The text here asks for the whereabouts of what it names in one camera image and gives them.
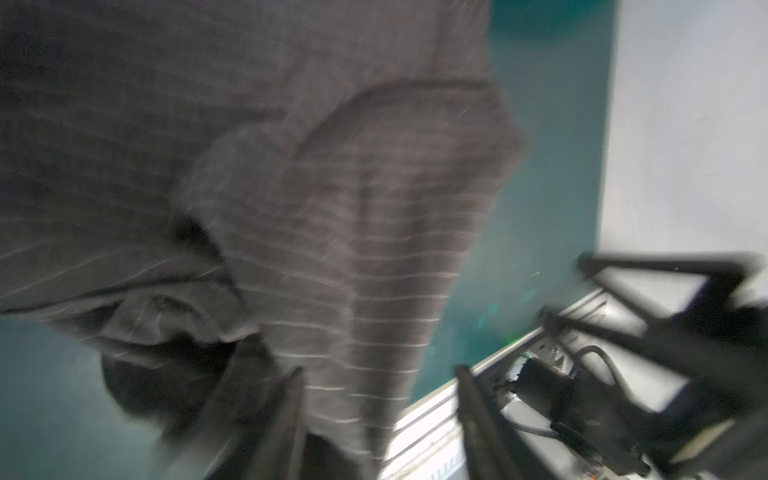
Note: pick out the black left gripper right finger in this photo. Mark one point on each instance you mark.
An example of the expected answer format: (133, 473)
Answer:
(487, 450)

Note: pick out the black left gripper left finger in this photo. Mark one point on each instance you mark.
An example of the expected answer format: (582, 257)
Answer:
(272, 447)

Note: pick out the dark grey pinstriped shirt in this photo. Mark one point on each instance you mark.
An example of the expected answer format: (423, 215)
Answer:
(212, 194)

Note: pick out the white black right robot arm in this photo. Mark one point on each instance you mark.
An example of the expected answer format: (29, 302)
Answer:
(715, 426)

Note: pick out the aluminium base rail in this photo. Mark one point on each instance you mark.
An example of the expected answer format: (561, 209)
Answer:
(428, 438)

